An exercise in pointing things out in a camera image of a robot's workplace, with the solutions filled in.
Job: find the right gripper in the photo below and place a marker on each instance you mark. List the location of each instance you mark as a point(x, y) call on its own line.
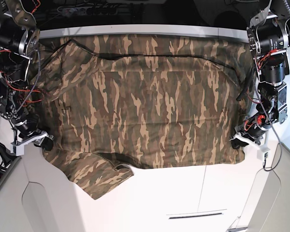
point(27, 125)

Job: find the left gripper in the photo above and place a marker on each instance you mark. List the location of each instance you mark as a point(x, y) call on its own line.
point(252, 129)

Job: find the camouflage T-shirt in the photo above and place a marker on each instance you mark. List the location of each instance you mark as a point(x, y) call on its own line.
point(113, 102)

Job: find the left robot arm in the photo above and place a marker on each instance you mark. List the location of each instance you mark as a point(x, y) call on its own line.
point(268, 38)

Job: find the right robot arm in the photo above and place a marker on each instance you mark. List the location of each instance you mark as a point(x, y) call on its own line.
point(19, 38)

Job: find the black power strip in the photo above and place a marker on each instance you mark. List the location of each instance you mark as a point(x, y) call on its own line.
point(87, 10)

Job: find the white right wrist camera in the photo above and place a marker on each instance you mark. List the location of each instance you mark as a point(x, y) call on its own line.
point(18, 150)

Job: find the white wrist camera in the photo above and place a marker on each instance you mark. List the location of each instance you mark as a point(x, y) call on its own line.
point(262, 152)
point(18, 150)

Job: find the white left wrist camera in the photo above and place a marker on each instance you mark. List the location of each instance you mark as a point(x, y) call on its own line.
point(262, 152)

